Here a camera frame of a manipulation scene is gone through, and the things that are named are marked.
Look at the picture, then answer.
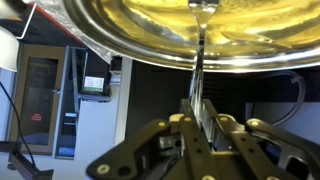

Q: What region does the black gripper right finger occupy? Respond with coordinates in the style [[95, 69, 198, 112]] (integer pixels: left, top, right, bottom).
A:
[[203, 99, 320, 180]]

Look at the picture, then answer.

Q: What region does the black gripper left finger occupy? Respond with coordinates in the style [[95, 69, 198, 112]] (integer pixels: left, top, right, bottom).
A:
[[87, 99, 214, 180]]

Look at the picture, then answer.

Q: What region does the silver fork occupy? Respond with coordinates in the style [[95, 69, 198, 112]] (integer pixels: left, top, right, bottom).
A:
[[188, 0, 221, 129]]

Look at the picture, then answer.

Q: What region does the device with white green label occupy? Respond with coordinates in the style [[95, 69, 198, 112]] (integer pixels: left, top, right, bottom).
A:
[[77, 54, 114, 103]]

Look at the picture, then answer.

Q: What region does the brown framed door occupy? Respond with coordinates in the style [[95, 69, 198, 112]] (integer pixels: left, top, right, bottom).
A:
[[8, 43, 69, 157]]

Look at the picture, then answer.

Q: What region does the white rounded object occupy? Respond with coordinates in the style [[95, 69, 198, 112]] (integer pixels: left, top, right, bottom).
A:
[[0, 26, 20, 73]]

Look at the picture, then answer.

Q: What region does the dark looping cable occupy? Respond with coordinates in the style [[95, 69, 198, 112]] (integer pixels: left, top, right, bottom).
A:
[[248, 69, 307, 127]]

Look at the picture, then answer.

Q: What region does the black clamp bracket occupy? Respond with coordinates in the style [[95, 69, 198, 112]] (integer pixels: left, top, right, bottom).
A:
[[7, 151, 55, 180]]

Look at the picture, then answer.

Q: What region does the thin black cable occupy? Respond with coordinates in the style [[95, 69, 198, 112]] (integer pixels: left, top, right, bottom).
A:
[[0, 81, 38, 168]]

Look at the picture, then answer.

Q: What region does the steel pot with black handle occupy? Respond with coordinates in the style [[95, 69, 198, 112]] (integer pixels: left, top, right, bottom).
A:
[[63, 0, 320, 74]]

